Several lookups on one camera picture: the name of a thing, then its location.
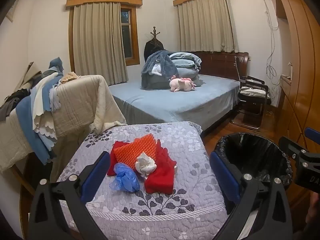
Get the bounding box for grey chair cushion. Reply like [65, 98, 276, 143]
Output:
[238, 86, 267, 99]

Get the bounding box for orange foam net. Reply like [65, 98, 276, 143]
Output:
[114, 134, 162, 171]

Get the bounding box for dark grey folded blanket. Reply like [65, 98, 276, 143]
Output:
[146, 71, 203, 89]

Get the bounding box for cardboard pieces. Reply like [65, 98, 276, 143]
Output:
[15, 61, 43, 93]

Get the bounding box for purple floral quilt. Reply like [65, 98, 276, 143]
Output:
[56, 121, 237, 240]

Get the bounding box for beige curtain beside window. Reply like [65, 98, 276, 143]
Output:
[72, 1, 129, 86]

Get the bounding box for hanging wall cables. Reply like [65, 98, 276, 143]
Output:
[264, 0, 282, 87]

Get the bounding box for black metal chair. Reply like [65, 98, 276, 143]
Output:
[229, 55, 272, 131]

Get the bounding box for bed with blue sheet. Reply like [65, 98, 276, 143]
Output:
[109, 74, 241, 132]

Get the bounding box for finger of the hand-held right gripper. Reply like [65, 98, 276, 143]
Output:
[278, 136, 310, 170]
[304, 127, 320, 143]

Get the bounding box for long wooden curtain valance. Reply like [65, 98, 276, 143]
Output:
[66, 0, 143, 12]

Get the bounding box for blue plastic bag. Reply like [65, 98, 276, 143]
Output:
[109, 163, 140, 193]

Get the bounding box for wooden coat rack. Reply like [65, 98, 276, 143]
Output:
[149, 26, 161, 49]

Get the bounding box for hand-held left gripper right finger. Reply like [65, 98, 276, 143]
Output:
[209, 151, 293, 240]

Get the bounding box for trash bin with black bag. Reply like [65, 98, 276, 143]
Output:
[215, 132, 293, 198]

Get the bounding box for dark grey clothing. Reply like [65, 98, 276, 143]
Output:
[0, 89, 31, 125]

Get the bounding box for dark wooden headboard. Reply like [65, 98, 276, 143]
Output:
[189, 51, 250, 83]

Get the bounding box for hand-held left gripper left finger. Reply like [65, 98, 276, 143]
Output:
[27, 151, 111, 240]

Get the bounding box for wooden framed window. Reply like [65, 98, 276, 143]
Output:
[120, 4, 140, 67]

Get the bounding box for tan cloth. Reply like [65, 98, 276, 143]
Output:
[60, 72, 81, 83]

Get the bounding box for white tissue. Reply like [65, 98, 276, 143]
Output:
[135, 152, 157, 177]

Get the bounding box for dark coat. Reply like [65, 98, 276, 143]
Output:
[144, 40, 165, 63]

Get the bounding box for folded light blue bedding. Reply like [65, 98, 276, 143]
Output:
[170, 52, 202, 75]

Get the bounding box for pink plush toy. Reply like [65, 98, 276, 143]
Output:
[169, 77, 195, 92]

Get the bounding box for beige quilt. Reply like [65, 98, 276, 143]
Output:
[0, 74, 128, 173]

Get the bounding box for blue white scalloped blanket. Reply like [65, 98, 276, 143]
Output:
[16, 57, 65, 164]

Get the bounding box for fuzzy blue-grey robe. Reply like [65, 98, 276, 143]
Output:
[141, 50, 179, 89]

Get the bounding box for wooden wardrobe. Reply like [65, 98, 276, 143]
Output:
[272, 0, 320, 172]

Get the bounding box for beige curtain above headboard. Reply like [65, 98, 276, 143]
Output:
[177, 0, 235, 53]

